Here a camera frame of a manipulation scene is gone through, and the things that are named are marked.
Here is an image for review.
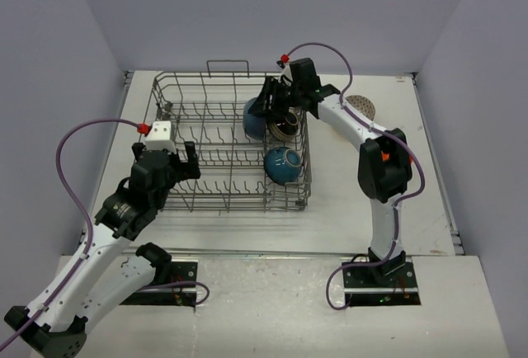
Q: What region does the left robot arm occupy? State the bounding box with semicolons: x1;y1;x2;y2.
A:
4;141;200;357

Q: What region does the matte blue bowl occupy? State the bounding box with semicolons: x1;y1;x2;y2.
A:
243;97;266;141

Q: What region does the glossy teal blue bowl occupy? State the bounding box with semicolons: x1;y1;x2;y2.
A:
264;147;302;186

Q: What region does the black patterned bowl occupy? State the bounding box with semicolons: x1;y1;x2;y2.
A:
266;110;300;142

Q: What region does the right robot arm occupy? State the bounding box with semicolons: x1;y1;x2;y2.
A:
248;54;413;286

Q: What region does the grey wire dish rack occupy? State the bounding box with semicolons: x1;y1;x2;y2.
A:
144;70;311;212

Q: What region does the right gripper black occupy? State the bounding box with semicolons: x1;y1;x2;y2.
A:
249;76;304;120

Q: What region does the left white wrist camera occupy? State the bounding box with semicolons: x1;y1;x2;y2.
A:
144;120;176;153

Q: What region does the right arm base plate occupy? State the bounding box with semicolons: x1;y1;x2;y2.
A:
342;258;422;308

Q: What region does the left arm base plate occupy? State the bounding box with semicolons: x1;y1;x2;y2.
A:
119;261;198;307

